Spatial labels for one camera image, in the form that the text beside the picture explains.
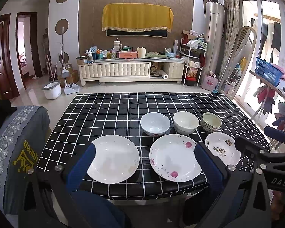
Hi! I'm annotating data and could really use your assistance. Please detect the pink storage box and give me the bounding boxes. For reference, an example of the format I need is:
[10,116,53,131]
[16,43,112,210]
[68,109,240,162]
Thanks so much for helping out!
[119,51,137,59]

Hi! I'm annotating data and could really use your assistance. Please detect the cream white bowl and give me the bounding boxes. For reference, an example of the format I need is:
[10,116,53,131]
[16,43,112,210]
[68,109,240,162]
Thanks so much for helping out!
[173,111,200,135]

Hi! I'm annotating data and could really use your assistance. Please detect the arched floor mirror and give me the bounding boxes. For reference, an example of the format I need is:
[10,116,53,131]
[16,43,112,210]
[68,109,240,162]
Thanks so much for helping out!
[218,26,256,100]

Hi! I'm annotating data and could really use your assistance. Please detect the clothes drying rack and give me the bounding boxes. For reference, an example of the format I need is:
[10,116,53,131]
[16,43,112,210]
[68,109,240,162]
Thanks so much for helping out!
[249,70,285,148]

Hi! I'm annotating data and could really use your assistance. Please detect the cream tufted TV cabinet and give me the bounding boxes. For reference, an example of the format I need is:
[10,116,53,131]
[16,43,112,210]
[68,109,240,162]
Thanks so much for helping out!
[77,58,184,86]

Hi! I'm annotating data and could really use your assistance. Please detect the white metal shelf rack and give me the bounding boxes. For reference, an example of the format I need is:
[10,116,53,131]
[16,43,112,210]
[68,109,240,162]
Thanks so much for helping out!
[180,35,208,86]

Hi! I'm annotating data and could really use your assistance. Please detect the grey queen print cloth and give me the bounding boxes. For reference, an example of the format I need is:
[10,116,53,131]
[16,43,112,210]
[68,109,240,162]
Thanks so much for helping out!
[0,105,50,215]

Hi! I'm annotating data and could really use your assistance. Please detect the floral patterned green bowl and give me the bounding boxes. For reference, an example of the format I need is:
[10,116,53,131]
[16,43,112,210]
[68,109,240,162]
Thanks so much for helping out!
[201,112,222,133]

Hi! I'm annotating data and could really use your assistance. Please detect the silver standing air conditioner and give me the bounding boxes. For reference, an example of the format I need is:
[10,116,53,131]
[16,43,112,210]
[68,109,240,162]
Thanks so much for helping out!
[201,1,224,79]

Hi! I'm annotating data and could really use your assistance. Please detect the blue plastic basket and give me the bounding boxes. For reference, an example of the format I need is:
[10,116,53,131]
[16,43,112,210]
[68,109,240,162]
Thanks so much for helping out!
[254,57,283,87]

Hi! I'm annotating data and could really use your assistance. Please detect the white dustpan with broom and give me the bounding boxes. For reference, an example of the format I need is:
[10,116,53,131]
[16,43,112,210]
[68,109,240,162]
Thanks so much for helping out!
[61,26,80,95]

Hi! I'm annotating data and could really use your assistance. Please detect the cartoon print white plate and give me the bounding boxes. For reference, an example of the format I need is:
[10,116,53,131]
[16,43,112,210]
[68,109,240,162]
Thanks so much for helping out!
[205,132,241,166]

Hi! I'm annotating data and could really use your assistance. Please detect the black white grid tablecloth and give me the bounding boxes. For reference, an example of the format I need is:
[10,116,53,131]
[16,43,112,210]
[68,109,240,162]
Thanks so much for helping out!
[37,92,269,200]

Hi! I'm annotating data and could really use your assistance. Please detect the cream plastic jug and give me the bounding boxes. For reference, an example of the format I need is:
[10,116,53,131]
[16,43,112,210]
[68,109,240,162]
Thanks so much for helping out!
[137,47,146,58]

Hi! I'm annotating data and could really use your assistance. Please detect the white mop bucket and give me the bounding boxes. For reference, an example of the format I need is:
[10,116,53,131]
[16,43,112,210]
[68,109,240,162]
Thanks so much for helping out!
[42,81,61,100]

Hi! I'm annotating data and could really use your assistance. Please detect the pink floral white plate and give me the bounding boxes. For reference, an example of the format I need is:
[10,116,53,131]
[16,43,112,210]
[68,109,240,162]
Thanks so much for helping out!
[149,134,202,183]

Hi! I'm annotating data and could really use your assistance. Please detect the plain white plate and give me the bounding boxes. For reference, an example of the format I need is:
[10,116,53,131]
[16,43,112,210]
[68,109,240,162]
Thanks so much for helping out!
[87,135,140,184]

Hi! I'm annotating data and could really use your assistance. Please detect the pink tote bag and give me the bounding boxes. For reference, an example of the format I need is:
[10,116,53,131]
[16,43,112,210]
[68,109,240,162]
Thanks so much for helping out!
[200,74,219,91]

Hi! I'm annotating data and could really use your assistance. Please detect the brown wooden door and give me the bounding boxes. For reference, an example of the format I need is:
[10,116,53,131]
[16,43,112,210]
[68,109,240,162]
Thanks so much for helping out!
[0,14,19,99]

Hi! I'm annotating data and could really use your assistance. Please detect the yellow cloth covered television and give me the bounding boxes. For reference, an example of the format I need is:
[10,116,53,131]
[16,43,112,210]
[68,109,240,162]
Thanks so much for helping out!
[102,3,174,38]

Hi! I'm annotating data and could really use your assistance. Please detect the bluish white bowl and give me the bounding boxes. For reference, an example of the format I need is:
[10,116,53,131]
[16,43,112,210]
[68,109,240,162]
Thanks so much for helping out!
[140,112,170,137]

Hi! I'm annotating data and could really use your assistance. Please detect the white paper roll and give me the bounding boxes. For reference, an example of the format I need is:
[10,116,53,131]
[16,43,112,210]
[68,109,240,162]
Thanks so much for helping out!
[153,70,169,80]

